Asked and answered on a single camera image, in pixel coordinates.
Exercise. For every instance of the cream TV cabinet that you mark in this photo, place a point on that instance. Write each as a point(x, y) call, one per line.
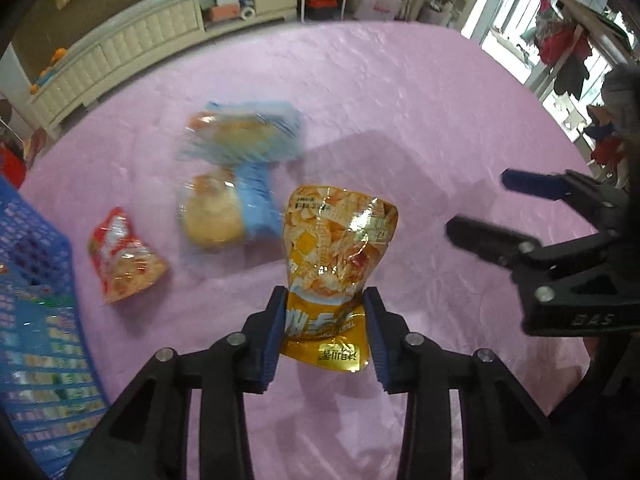
point(133, 40)

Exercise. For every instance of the pink quilted tablecloth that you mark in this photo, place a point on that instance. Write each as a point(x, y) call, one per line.
point(414, 114)

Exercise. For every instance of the clear blue bread bag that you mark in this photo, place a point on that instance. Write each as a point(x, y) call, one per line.
point(233, 134)

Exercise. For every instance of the small red snack packet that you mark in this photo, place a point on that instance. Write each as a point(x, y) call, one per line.
point(124, 264)

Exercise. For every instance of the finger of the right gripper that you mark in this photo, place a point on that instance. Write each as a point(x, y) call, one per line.
point(491, 243)
point(547, 186)

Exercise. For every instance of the oranges on cabinet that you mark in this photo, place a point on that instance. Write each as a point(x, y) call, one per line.
point(49, 71)

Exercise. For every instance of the blue plastic basket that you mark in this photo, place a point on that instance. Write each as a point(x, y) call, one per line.
point(50, 390)

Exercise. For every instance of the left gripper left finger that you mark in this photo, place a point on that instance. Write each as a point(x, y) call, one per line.
point(144, 434)

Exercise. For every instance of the pink shopping bag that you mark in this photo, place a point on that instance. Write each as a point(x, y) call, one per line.
point(378, 10)

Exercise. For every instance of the red bag on floor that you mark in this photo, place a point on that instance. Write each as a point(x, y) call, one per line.
point(12, 167)

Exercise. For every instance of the orange yellow snack pouch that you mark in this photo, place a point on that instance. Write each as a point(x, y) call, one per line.
point(333, 240)

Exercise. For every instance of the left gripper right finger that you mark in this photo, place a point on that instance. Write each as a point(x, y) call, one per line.
point(505, 435)

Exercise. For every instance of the wooden clothes rack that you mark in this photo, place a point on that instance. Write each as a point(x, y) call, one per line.
point(572, 24)

